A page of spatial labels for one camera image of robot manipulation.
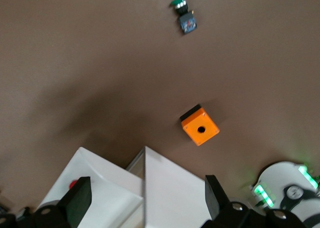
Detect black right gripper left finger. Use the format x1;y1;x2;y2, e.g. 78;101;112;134
0;176;93;228

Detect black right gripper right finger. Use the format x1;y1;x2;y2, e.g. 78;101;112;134
202;175;308;228

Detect orange push button box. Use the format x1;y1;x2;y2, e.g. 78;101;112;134
179;104;221;147

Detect green mushroom push button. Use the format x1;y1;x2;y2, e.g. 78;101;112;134
169;0;198;35

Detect white plastic drawer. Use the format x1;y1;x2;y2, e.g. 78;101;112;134
37;146;146;228

